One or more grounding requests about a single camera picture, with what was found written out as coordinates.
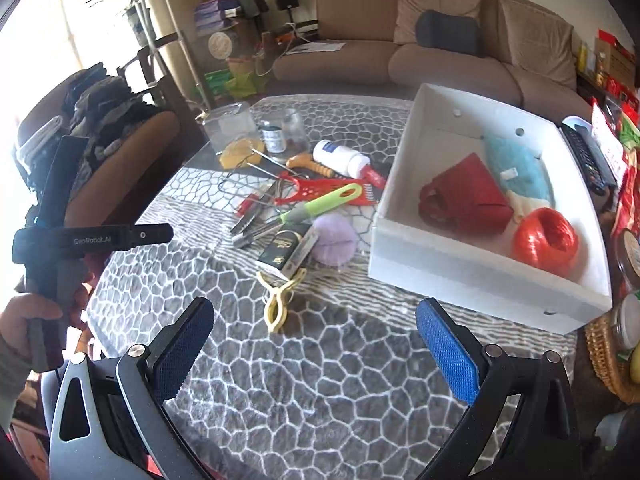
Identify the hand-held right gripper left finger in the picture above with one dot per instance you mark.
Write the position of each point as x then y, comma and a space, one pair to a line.
182, 350

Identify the potted plant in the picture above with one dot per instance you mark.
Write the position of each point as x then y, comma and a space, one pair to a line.
132, 17

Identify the brown armchair with clothes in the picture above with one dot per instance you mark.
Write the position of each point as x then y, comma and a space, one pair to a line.
125, 160

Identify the white coat stand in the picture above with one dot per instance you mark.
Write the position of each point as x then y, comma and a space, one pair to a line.
150, 20

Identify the dark red pouch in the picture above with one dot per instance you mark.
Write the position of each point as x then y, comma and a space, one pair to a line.
470, 190

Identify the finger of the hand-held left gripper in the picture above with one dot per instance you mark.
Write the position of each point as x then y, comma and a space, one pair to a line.
155, 234

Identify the pile of clothes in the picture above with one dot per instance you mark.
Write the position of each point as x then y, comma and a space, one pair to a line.
105, 100

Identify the blue and white bowl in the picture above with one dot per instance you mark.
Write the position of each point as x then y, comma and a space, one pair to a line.
577, 122

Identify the white cardboard box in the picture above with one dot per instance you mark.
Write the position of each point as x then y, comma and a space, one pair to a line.
450, 270

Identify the clear plastic container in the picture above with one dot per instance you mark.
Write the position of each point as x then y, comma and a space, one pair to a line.
230, 125

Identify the white bottle with red cap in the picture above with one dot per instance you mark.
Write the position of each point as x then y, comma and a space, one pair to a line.
340, 157

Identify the round tin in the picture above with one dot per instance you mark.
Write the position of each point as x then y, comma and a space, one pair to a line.
220, 44

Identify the person's left forearm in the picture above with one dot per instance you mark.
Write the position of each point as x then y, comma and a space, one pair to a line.
10, 390

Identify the yellow mesh scrubber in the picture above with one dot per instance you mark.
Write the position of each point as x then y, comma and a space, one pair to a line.
240, 152

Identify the dark lumbar pillow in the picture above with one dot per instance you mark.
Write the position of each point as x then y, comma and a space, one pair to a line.
450, 32

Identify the white fabric item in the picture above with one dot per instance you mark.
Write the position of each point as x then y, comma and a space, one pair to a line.
525, 204

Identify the stack of purple boxes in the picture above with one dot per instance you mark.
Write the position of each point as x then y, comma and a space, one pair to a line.
215, 16

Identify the teal cloth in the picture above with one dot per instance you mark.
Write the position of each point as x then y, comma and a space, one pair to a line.
520, 165

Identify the wicker basket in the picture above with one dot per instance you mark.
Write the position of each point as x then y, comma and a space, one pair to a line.
607, 355

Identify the red plastic slicer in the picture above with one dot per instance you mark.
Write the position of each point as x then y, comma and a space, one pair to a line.
310, 187

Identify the black rectangular box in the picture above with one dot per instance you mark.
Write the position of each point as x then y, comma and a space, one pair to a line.
280, 250

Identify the red twine ball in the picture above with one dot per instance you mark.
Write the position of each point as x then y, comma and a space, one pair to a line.
545, 240

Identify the yellow plastic clip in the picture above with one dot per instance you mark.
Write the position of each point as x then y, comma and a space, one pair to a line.
275, 310

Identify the green bag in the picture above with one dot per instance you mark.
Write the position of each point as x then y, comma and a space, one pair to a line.
242, 80

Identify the stack of red gift boxes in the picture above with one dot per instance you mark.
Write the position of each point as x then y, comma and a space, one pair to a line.
617, 67

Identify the dark jar with label lid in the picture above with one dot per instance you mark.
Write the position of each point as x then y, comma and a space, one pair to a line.
627, 260

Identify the brown sofa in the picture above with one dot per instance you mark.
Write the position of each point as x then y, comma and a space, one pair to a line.
450, 67

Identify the small metal tin can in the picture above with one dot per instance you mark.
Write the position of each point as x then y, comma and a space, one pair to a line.
272, 140

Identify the papers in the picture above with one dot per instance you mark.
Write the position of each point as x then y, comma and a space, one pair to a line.
315, 47

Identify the glass jar grey lid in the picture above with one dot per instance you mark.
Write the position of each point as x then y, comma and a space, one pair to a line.
627, 322

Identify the white and red snack packet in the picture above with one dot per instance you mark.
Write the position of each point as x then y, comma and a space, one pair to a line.
605, 135

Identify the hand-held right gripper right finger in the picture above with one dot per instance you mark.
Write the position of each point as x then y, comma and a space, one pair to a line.
447, 355

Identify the dark wooden chair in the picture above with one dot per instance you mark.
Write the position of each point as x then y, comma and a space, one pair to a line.
165, 85

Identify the metal tongs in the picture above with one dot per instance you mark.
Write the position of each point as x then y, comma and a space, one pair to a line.
250, 225

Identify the person's left hand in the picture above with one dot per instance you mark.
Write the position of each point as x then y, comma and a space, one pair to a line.
20, 320

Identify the purple bath puff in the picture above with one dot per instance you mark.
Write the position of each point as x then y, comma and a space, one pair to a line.
335, 240

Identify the yellow bottle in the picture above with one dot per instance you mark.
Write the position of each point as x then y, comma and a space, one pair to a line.
583, 57

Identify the green box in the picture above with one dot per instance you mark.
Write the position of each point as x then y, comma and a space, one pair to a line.
219, 81

